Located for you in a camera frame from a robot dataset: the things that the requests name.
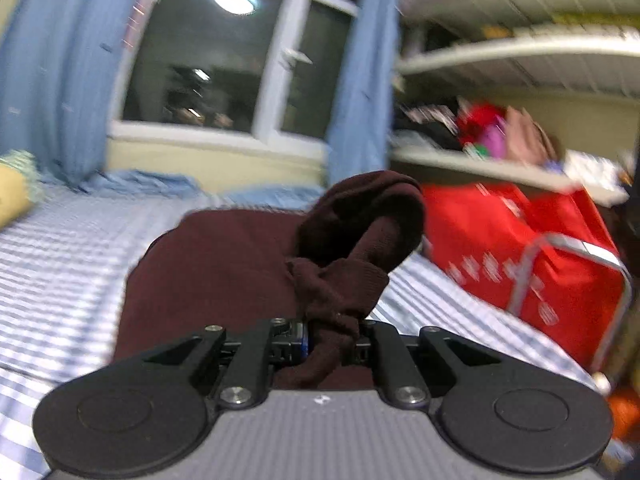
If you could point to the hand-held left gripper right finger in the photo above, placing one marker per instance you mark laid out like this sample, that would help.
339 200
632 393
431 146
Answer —
385 355

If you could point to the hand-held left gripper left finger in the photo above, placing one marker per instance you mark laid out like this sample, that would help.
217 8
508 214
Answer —
301 340

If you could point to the maroon printed sweatshirt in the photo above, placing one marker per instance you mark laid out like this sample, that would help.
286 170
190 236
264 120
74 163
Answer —
225 270

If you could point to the dark folded clothes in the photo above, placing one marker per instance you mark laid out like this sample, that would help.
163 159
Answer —
430 125

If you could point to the red fabric bag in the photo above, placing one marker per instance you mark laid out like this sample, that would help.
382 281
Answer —
500 230

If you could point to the folded light blue cloth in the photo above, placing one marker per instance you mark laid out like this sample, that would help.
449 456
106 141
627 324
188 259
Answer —
145 182

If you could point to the small green toy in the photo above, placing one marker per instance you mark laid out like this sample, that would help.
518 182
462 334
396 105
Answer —
477 151

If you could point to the bed with checked sheet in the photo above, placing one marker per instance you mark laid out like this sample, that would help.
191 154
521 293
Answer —
60 270

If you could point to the red clothing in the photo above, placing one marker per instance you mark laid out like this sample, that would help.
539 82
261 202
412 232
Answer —
477 120

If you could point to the pink handbag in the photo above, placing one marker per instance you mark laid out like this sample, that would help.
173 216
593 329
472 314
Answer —
525 135

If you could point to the blue star curtain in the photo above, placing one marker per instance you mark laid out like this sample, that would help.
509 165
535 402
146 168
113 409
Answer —
362 85
65 85

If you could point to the white framed window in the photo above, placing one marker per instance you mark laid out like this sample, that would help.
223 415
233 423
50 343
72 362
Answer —
225 50

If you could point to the yellow avocado pillows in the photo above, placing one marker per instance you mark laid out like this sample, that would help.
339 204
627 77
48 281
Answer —
12 195

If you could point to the grey metal frame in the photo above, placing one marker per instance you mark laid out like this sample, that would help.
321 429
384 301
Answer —
565 244

